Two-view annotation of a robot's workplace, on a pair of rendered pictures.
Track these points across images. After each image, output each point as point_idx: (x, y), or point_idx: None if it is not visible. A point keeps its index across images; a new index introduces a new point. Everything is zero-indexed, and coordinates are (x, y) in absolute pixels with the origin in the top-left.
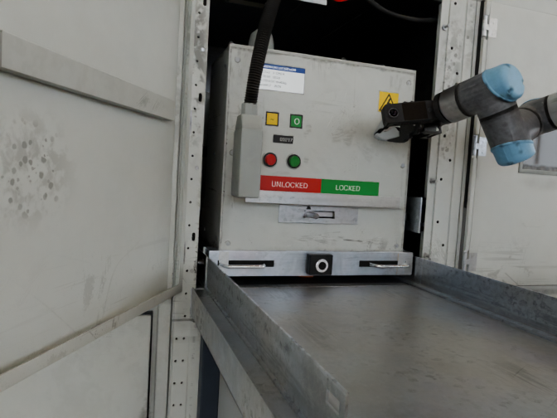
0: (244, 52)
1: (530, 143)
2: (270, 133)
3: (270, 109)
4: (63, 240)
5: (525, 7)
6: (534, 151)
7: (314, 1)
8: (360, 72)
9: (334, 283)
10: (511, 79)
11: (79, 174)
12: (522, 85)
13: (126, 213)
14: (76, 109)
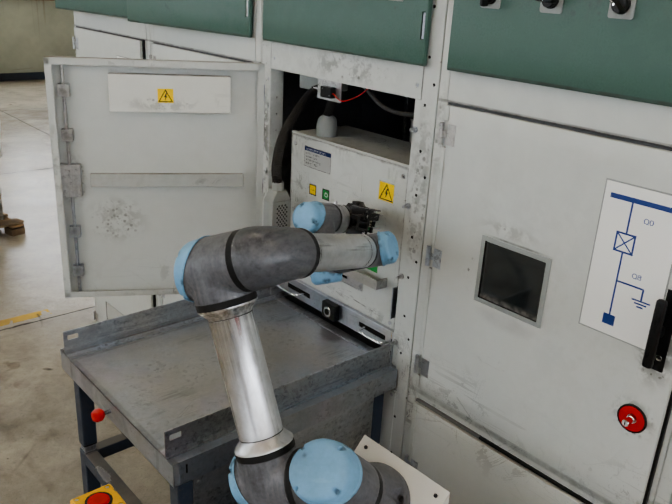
0: (298, 137)
1: (317, 272)
2: (312, 200)
3: (312, 182)
4: (142, 247)
5: (503, 109)
6: (319, 280)
7: (332, 100)
8: (366, 161)
9: (343, 330)
10: (298, 217)
11: (151, 220)
12: (310, 223)
13: (197, 238)
14: (146, 191)
